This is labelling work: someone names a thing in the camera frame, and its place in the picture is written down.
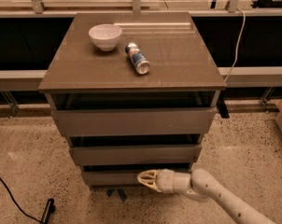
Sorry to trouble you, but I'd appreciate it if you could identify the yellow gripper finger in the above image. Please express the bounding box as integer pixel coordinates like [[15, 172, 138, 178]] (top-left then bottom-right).
[[137, 170, 159, 181], [139, 180, 162, 192]]

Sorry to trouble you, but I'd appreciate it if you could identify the grey top drawer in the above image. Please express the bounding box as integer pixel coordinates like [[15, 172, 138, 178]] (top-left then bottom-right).
[[52, 108, 217, 137]]

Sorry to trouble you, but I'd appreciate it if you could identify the grey drawer cabinet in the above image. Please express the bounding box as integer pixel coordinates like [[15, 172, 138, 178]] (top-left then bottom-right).
[[37, 11, 227, 189]]

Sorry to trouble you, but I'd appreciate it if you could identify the metal railing frame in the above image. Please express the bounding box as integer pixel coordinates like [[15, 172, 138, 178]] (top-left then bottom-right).
[[0, 0, 282, 119]]

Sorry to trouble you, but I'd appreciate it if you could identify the black plug device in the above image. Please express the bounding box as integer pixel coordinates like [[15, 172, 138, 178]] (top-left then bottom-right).
[[40, 198, 55, 224]]

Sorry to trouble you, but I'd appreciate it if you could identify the grey drawer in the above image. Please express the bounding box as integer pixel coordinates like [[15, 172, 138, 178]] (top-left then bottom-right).
[[67, 134, 202, 166], [81, 162, 190, 187], [52, 108, 217, 137]]

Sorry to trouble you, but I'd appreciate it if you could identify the blue silver drink can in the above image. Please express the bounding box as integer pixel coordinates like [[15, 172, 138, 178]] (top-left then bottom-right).
[[125, 42, 150, 75]]

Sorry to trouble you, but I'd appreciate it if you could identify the black floor cable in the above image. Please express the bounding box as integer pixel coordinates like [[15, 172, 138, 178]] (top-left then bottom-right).
[[0, 171, 44, 224]]

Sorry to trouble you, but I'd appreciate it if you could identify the white ceramic bowl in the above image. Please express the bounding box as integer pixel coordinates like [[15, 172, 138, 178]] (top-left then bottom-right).
[[89, 24, 122, 51]]

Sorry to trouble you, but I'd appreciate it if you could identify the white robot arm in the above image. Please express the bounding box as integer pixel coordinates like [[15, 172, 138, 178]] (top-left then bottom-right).
[[137, 169, 275, 224]]

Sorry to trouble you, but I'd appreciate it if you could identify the grey bottom drawer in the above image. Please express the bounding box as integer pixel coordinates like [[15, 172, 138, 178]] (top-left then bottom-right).
[[81, 162, 190, 187]]

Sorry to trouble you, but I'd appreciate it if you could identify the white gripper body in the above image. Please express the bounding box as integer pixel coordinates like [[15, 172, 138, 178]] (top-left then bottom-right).
[[156, 169, 190, 194]]

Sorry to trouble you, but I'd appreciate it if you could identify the white cable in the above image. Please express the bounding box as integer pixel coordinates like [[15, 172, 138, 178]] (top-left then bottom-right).
[[223, 7, 247, 83]]

